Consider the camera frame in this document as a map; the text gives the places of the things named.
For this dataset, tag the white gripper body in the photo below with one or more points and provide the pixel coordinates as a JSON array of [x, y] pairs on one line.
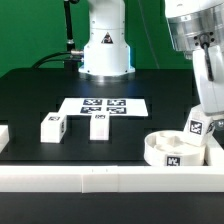
[[211, 93]]

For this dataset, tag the white round stool seat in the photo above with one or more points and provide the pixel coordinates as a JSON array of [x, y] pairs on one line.
[[167, 148]]

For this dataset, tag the white marker tag sheet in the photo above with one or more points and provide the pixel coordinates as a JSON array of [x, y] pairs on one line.
[[115, 106]]

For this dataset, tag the white U-shaped boundary wall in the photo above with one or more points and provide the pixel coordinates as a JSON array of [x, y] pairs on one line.
[[92, 179]]

